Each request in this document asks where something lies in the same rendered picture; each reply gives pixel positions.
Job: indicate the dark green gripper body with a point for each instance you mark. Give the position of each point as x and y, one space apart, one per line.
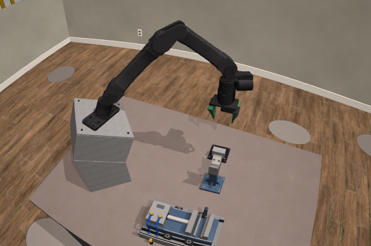
225 102

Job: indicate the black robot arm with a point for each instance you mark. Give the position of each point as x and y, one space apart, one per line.
159 43

